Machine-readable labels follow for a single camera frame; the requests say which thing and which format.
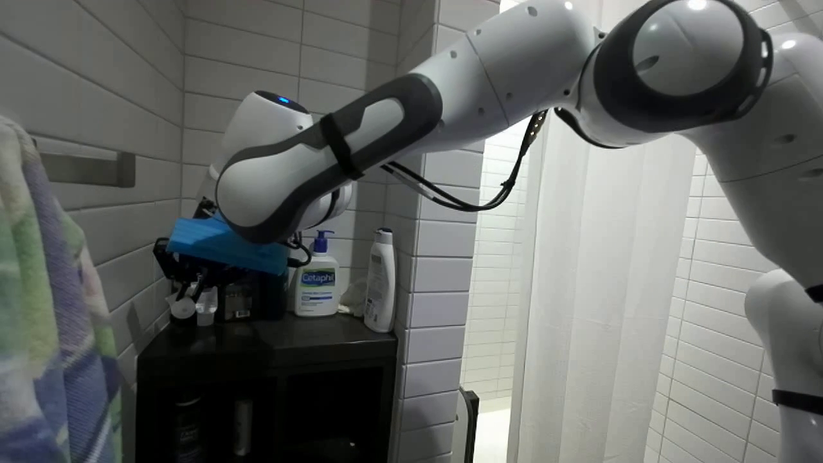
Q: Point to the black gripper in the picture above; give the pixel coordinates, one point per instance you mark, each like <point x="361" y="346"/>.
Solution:
<point x="182" y="268"/>

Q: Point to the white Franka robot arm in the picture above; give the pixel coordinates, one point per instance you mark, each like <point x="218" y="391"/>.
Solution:
<point x="515" y="68"/>

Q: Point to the dark wooden shelf unit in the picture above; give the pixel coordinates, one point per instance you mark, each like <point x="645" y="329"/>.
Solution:
<point x="272" y="351"/>

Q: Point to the dark rectangular box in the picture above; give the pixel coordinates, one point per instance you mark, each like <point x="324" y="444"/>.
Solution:
<point x="238" y="298"/>

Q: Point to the white blue pump lotion bottle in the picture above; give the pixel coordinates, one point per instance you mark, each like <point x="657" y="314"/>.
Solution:
<point x="313" y="287"/>

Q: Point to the dark bottle with label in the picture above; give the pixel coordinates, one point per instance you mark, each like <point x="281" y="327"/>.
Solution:
<point x="186" y="428"/>

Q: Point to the slim pale bottle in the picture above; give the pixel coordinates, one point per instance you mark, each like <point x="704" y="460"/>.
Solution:
<point x="243" y="426"/>

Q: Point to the striped green blue towel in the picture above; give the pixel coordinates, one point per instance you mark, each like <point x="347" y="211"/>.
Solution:
<point x="41" y="343"/>

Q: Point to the white plastic bottle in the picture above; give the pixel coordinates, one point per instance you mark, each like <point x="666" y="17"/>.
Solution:
<point x="379" y="284"/>

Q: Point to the white shower curtain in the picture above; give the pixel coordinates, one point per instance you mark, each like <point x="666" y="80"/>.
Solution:
<point x="591" y="343"/>

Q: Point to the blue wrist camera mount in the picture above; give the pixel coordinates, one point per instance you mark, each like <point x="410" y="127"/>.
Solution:
<point x="221" y="244"/>

